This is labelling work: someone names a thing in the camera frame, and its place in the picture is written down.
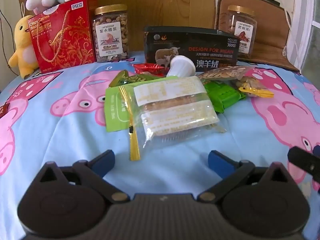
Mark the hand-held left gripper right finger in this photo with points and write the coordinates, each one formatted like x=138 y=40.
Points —
x=220 y=162

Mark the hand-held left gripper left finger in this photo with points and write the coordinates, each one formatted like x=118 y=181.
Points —
x=102 y=163

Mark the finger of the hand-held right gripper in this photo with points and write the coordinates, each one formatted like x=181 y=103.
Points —
x=302 y=160

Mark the dark green snack packet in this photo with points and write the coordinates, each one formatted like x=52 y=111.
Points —
x=125 y=80

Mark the red snack packet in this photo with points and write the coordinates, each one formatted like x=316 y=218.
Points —
x=150 y=68

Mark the pig print blanket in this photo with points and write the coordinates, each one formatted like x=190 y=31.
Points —
x=62 y=130

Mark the light green snack packet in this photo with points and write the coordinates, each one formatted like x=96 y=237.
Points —
x=115 y=110

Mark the bright green snack packet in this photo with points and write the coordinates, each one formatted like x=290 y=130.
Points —
x=222 y=97

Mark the clear bag of cakes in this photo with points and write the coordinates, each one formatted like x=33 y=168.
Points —
x=172 y=105

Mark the clear bag of nuts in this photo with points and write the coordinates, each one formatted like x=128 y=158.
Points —
x=250 y=82

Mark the clear bag of seeds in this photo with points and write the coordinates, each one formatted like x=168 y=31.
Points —
x=222 y=73

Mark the white jelly cup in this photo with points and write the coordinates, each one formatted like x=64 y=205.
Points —
x=180 y=66

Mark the dark red small packet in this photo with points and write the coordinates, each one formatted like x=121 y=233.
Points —
x=3 y=111

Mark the black box with sheep print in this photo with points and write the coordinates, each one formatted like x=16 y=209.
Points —
x=200 y=45

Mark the red gift box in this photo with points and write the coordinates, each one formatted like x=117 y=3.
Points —
x=72 y=45

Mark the cashew jar with gold lid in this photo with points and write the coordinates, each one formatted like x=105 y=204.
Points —
x=110 y=30

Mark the sheer white curtain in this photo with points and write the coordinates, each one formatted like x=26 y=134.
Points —
x=307 y=17

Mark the pecan jar with gold lid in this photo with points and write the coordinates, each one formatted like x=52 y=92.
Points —
x=240 y=20

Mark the yellow duck plush toy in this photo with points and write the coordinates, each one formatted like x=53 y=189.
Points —
x=22 y=42

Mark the wooden headboard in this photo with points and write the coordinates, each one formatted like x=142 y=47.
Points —
x=155 y=2

